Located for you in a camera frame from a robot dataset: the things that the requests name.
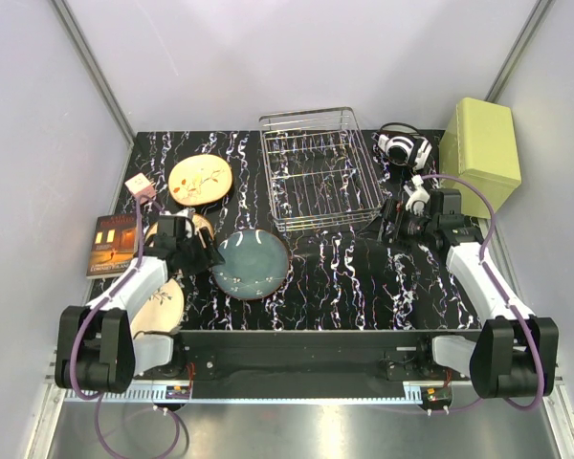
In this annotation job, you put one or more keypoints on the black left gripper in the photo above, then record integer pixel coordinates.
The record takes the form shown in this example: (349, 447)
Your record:
(199, 251)

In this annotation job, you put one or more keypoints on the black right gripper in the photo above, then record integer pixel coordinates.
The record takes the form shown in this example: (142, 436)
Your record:
(394, 213)

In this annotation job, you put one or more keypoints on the beige leaf pattern plate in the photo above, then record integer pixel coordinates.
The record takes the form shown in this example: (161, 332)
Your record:
(199, 221)

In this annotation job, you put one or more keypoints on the blue glazed plate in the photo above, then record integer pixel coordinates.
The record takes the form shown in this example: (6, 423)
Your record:
(256, 263)

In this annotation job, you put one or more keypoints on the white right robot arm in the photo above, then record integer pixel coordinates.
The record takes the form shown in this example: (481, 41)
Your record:
(515, 352)

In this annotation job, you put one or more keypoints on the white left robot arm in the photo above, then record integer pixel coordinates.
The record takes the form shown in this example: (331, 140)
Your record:
(96, 351)

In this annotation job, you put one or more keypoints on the cream plate with sprig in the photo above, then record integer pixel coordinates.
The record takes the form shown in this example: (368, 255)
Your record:
(162, 313)

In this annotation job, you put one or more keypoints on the yellow floral plate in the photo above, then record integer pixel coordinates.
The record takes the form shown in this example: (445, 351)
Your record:
(200, 180)

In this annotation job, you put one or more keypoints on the white black headphones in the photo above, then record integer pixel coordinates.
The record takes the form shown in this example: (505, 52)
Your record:
(404, 145)

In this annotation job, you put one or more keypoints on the pink cube power adapter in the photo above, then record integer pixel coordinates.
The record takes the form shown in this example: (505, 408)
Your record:
(141, 187)

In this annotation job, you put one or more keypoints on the dark cover paperback book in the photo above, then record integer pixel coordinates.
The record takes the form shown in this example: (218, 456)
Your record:
(114, 244)

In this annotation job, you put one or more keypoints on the green rectangular box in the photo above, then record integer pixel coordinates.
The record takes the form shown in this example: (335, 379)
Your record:
(479, 147)

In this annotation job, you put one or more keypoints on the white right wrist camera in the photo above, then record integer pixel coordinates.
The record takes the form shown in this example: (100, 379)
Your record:
(418, 197)

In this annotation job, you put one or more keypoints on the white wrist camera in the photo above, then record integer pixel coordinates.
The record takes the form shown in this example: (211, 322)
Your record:
(186, 217)
(418, 197)

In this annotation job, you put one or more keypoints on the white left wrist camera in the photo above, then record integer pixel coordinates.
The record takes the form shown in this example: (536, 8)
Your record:
(186, 217)

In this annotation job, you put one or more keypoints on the metal wire dish rack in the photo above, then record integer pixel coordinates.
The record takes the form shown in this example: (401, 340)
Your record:
(319, 173)

